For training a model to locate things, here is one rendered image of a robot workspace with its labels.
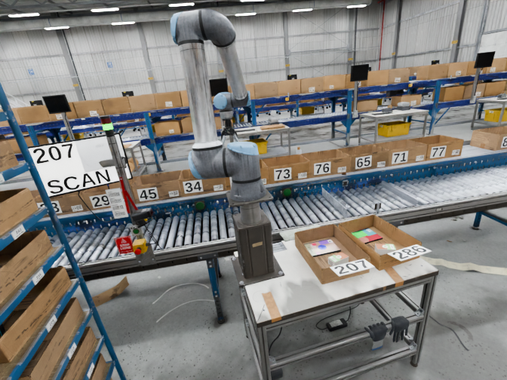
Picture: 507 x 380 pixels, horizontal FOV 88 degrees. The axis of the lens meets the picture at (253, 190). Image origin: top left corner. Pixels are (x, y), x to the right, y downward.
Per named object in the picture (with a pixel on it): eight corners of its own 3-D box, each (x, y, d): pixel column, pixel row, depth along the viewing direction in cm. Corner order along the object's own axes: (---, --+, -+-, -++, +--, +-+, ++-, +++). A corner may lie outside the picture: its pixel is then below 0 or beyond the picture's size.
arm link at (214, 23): (228, -3, 109) (251, 94, 174) (200, 1, 111) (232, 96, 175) (229, 19, 106) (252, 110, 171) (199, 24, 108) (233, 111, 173)
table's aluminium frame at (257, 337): (268, 421, 147) (257, 328, 120) (245, 334, 200) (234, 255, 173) (419, 366, 167) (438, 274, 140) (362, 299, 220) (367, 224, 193)
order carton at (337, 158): (310, 179, 245) (309, 161, 238) (299, 170, 272) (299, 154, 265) (350, 173, 249) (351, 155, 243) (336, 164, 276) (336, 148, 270)
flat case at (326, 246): (341, 252, 161) (341, 249, 160) (311, 258, 158) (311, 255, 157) (330, 240, 173) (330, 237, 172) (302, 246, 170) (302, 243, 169)
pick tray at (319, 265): (321, 285, 137) (321, 269, 133) (294, 245, 172) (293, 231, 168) (370, 272, 142) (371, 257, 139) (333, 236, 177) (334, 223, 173)
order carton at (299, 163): (268, 185, 240) (267, 167, 234) (262, 175, 267) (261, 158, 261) (310, 179, 245) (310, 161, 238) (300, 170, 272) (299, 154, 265)
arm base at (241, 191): (270, 197, 131) (268, 178, 127) (232, 203, 128) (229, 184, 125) (262, 186, 148) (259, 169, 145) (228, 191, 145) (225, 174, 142)
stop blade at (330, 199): (345, 219, 202) (346, 209, 199) (321, 197, 244) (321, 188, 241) (346, 219, 202) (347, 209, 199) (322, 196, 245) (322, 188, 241)
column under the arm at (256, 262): (284, 275, 146) (281, 224, 134) (239, 287, 141) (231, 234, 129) (270, 249, 170) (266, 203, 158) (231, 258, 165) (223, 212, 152)
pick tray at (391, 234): (379, 271, 143) (380, 255, 139) (337, 236, 177) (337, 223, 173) (420, 257, 150) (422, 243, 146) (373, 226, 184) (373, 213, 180)
